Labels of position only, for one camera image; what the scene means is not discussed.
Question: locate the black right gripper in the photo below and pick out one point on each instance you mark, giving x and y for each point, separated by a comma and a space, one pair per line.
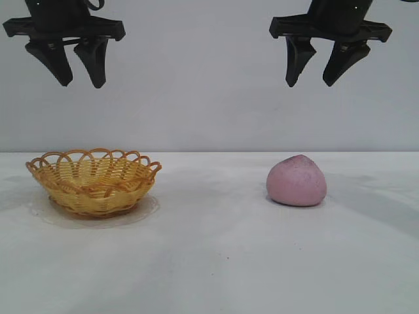
337, 19

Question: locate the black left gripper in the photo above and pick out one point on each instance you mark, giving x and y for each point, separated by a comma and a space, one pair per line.
59, 19

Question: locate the pink peach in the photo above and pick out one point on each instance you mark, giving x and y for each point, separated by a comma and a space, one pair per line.
296, 183

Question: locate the yellow woven wicker basket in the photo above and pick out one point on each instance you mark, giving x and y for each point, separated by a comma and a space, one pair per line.
91, 196

